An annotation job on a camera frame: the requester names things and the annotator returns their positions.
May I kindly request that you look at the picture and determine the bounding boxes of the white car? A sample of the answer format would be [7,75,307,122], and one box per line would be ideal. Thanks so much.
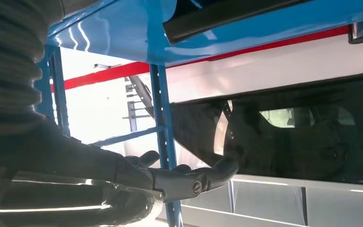
[50,28,363,185]

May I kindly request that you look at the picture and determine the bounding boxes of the blue metal shelf rack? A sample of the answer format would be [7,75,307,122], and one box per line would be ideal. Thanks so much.
[33,0,363,227]

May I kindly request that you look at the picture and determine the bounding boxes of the red barrier belt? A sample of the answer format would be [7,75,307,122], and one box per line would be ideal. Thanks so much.
[50,25,351,93]

